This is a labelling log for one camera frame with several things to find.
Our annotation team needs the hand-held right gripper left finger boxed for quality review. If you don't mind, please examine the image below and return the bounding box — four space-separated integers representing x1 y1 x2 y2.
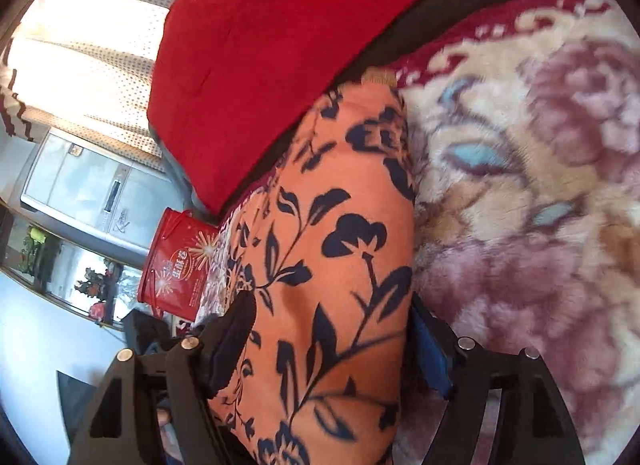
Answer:
67 290 258 465

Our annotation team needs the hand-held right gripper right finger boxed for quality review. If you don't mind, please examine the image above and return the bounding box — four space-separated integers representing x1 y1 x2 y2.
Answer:
410 295 586 465

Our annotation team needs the orange floral garment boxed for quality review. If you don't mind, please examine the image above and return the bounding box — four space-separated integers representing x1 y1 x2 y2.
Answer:
207 80 418 465

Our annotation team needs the red gift box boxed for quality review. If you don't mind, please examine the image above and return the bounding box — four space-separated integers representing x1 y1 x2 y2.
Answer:
137 208 221 321

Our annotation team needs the floral plush blanket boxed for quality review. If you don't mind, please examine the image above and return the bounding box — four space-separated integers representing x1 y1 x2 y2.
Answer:
195 0 640 465

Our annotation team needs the glass fish tank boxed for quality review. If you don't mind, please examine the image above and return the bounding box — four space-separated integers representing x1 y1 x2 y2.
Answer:
0 200 146 331

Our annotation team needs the white standing air conditioner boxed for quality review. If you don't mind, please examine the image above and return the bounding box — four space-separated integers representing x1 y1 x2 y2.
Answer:
20 128 173 258

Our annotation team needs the red fleece cloth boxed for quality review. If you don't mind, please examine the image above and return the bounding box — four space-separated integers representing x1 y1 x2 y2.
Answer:
147 0 496 216

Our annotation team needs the red zigzag patterned curtain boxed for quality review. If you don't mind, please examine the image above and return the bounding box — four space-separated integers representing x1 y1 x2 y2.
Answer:
0 40 37 142

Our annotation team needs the white dotted curtain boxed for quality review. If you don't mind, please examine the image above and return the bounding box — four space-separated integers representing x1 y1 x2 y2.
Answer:
0 0 201 181

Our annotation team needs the dark leather sofa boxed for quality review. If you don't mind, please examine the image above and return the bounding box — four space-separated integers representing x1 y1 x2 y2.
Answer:
220 0 601 226

